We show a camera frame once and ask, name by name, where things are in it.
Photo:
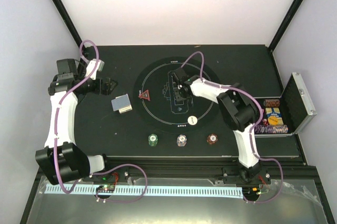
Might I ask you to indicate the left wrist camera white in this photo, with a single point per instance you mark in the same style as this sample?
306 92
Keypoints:
93 67

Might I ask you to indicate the light blue slotted strip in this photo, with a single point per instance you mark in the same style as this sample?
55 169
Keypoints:
163 191

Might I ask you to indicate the white dealer button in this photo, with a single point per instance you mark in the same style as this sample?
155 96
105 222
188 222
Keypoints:
192 120

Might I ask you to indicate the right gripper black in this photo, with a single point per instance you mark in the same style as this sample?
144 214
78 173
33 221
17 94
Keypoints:
178 98

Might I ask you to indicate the red triangular button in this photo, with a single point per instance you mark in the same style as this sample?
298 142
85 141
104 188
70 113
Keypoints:
145 95

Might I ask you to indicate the purple chip row in case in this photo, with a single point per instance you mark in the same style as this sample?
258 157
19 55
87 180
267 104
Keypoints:
271 129

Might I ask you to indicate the aluminium poker case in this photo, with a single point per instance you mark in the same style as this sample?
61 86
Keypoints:
296 106

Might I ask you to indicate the left circuit board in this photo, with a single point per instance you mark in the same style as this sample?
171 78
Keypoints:
105 189

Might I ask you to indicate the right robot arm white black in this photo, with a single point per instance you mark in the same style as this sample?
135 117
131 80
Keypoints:
240 112

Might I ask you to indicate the black aluminium rail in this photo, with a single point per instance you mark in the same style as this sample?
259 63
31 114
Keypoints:
179 167

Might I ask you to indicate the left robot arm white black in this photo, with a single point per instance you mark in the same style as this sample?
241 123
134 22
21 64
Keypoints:
60 159

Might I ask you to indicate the circuit board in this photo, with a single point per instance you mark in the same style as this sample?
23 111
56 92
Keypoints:
258 190
105 189

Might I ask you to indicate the brown chip row in case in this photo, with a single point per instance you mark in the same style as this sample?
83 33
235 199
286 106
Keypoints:
271 103

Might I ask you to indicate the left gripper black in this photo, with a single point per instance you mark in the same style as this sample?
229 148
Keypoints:
107 91

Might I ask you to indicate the right circuit board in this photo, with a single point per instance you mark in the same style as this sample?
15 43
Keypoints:
258 190

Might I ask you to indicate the boxed card deck in case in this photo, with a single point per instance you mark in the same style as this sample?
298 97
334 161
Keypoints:
273 116

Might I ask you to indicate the green chip stack source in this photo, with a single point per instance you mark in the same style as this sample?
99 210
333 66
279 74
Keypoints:
152 140

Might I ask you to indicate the round black poker mat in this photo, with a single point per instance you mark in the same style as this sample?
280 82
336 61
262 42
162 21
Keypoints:
157 99

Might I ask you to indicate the brown orange chip stack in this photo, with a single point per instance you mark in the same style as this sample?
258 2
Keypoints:
212 139

